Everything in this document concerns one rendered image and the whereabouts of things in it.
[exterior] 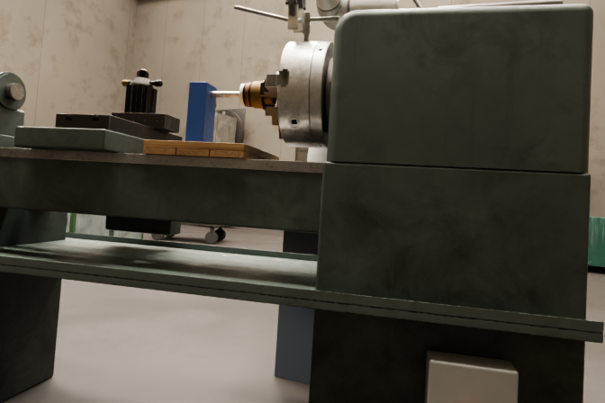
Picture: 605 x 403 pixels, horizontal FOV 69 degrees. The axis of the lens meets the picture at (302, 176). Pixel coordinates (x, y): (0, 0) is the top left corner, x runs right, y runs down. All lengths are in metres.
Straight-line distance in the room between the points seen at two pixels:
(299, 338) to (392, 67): 1.24
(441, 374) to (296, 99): 0.75
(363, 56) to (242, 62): 10.05
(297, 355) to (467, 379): 1.04
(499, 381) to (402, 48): 0.77
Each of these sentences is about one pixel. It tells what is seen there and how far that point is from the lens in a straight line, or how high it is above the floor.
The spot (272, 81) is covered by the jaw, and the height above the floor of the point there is 1.09.
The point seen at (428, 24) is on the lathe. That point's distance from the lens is 1.16.
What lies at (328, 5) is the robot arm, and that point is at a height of 1.51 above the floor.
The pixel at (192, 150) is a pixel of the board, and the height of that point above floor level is 0.88.
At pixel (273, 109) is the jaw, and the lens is 1.38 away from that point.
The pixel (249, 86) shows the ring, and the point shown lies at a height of 1.10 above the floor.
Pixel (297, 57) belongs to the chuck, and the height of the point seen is 1.15.
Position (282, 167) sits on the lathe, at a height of 0.85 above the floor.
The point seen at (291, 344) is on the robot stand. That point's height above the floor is 0.14.
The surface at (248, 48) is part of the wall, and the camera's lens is 11.17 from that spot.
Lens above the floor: 0.77
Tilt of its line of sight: 3 degrees up
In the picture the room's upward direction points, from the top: 4 degrees clockwise
